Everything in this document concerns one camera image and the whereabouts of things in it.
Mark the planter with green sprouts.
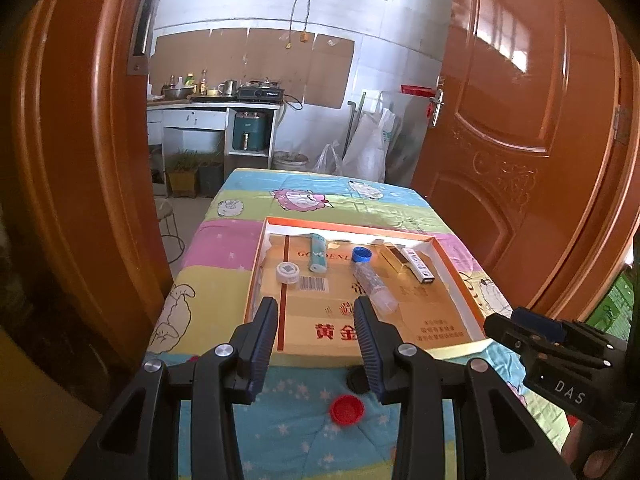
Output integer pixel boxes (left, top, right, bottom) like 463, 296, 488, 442
165, 149, 201, 198

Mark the white round container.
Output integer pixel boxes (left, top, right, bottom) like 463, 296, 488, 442
276, 261, 301, 289

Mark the dark planter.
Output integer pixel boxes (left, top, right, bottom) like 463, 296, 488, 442
198, 152, 224, 198

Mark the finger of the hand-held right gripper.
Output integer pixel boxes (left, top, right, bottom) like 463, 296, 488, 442
511, 307, 631, 359
482, 312, 611, 369

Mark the green stick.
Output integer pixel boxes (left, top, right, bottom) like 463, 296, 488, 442
344, 91, 367, 161

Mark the printed blanket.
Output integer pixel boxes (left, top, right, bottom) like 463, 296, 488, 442
148, 167, 571, 480

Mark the red bottle cap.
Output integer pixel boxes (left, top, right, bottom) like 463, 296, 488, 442
330, 395, 365, 426

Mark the white woven sack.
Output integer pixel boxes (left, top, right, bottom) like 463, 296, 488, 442
342, 92, 398, 183

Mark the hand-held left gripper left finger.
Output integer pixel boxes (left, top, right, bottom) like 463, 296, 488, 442
65, 296, 279, 480

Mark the brown wooden door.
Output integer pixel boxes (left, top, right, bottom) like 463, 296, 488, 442
410, 0, 640, 321
15, 0, 173, 376

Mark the white kitchen cabinet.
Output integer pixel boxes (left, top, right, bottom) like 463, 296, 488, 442
146, 97, 283, 161

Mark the orange cardboard box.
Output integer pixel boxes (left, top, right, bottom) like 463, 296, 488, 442
243, 216, 493, 358

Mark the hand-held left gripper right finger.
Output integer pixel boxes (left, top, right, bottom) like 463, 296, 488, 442
352, 296, 576, 480

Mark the person's right hand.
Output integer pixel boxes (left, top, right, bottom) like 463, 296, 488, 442
561, 417, 626, 480

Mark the clear plastic bag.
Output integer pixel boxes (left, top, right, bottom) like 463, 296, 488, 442
312, 143, 343, 176

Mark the teal lighter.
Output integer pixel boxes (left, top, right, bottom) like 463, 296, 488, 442
308, 233, 328, 274

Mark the gold lighter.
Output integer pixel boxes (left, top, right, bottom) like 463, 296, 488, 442
378, 242, 418, 279

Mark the teal air fryer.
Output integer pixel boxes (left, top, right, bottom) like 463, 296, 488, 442
232, 111, 271, 152

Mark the metal door handle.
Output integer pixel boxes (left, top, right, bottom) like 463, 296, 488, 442
427, 76, 446, 128

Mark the cardboard wall panel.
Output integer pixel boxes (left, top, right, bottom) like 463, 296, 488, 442
150, 27, 356, 108

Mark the metal stool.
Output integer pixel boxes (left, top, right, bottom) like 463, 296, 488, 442
154, 197, 186, 266

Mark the white bucket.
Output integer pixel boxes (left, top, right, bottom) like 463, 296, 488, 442
273, 151, 310, 171

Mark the black and white lighter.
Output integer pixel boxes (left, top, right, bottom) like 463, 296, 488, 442
400, 247, 436, 284

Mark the black gas stove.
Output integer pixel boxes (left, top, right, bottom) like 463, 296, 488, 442
236, 79, 286, 103

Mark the clear plastic bottle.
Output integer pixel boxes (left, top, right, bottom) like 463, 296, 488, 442
351, 260, 399, 315

